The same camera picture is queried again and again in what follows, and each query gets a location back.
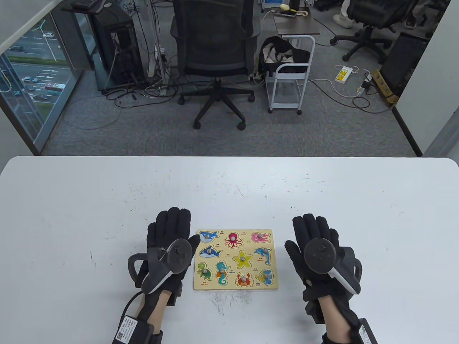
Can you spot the person's left hand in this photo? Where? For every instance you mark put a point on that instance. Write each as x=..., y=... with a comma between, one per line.
x=168, y=225

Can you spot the person's right hand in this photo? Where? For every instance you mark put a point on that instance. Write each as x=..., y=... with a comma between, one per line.
x=312, y=225

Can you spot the blue white puzzle piece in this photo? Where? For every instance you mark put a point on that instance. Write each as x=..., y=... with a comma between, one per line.
x=208, y=235

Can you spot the pink jellyfish puzzle piece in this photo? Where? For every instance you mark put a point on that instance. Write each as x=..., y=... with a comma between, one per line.
x=266, y=238

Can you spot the wooden puzzle piece with tail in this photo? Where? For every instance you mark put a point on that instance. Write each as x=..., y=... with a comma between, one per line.
x=209, y=252

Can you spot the green turtle puzzle piece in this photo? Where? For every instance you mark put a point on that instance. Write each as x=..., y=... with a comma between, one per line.
x=205, y=269

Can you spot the blue dolphin puzzle piece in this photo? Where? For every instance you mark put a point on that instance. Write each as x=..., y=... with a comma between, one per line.
x=261, y=253

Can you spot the octopus puzzle piece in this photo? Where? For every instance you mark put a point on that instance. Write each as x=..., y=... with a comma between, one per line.
x=233, y=242

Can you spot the wooden sea animal puzzle frame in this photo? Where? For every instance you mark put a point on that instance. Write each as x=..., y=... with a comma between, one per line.
x=229, y=255

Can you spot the seahorse puzzle piece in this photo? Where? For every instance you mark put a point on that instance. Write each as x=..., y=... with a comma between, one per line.
x=221, y=273

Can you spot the blue yellow fish puzzle piece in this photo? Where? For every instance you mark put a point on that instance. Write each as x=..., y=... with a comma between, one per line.
x=261, y=278

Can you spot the yellow starfish puzzle piece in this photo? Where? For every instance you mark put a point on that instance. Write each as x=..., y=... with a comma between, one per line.
x=248, y=263

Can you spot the red crab puzzle piece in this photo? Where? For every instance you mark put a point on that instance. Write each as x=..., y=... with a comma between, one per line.
x=241, y=283

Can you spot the person's left forearm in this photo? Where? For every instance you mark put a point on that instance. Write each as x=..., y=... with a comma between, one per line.
x=156, y=311

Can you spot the person's right forearm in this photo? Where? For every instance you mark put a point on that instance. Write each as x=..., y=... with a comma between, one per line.
x=337, y=319

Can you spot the black grey hand controller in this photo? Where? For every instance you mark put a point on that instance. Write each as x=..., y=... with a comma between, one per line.
x=177, y=256
x=319, y=256

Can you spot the white power adapter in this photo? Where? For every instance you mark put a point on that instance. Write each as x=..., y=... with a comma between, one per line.
x=360, y=90

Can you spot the white yellow power strip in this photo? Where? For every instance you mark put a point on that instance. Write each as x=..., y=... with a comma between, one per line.
x=343, y=74

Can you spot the cardboard box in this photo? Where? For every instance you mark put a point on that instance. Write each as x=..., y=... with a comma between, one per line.
x=382, y=84

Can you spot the white rolling cart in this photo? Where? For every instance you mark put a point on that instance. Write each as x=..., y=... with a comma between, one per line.
x=291, y=65

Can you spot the black bag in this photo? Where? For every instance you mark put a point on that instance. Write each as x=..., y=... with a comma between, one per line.
x=301, y=55

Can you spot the black computer tower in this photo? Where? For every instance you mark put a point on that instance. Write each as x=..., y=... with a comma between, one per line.
x=118, y=53

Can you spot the white metal desk leg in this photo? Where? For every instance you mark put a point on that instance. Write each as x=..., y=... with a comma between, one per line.
x=158, y=43

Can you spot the black cabinet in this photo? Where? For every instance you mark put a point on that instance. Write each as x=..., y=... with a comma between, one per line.
x=401, y=64

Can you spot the black mesh office chair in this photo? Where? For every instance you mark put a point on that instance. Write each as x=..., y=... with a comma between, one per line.
x=215, y=43

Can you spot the glass window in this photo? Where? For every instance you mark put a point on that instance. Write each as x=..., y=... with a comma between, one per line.
x=36, y=79

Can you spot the dark brown side table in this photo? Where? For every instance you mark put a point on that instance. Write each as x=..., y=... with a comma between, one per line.
x=297, y=25

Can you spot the pale yellow round object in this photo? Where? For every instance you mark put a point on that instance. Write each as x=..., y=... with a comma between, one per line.
x=285, y=6

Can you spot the black swivel chair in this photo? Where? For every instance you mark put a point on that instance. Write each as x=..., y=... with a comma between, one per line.
x=376, y=14

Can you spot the black bottle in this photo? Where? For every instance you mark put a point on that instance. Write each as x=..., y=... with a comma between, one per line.
x=294, y=3

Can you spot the blue white box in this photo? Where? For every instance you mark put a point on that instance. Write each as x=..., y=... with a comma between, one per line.
x=272, y=3

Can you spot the black keyboard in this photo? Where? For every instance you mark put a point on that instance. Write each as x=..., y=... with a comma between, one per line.
x=89, y=5

